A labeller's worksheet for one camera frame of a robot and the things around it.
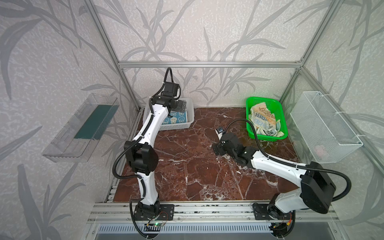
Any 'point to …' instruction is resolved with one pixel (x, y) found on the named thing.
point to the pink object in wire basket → (320, 150)
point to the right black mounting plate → (260, 211)
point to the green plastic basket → (275, 107)
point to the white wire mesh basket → (328, 136)
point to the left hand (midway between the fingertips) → (176, 99)
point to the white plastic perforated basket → (190, 108)
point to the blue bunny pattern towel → (177, 117)
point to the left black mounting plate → (155, 212)
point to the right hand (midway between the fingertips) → (220, 136)
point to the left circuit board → (155, 224)
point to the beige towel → (264, 121)
